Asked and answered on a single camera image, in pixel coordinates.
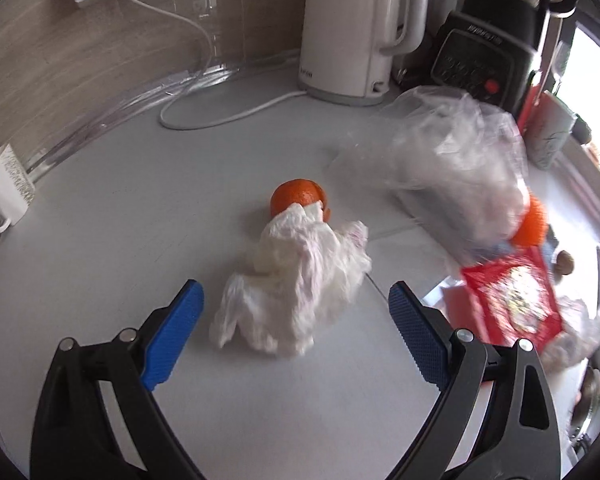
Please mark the clear plastic bag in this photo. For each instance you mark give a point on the clear plastic bag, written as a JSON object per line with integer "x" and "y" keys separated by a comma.
{"x": 456, "y": 165}

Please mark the white electric kettle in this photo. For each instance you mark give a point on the white electric kettle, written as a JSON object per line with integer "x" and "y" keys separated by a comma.
{"x": 347, "y": 46}

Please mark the white coffee mug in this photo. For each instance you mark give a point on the white coffee mug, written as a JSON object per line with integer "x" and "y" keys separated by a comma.
{"x": 17, "y": 191}

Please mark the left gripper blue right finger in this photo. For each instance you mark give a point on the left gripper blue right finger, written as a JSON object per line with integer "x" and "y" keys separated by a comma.
{"x": 519, "y": 434}

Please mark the orange mandarin peel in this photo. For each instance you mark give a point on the orange mandarin peel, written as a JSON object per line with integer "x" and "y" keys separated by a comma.
{"x": 298, "y": 191}

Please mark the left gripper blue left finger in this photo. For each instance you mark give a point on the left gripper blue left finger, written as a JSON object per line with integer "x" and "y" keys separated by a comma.
{"x": 72, "y": 437}

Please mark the small brown nut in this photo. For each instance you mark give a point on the small brown nut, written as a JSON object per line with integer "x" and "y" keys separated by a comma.
{"x": 563, "y": 264}

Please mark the red snack packet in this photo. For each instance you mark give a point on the red snack packet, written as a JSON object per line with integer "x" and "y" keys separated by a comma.
{"x": 514, "y": 299}

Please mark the red black blender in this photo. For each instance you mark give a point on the red black blender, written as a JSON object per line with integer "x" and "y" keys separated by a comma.
{"x": 491, "y": 49}

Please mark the white plastic bag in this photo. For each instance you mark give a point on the white plastic bag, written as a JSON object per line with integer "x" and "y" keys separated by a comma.
{"x": 304, "y": 275}

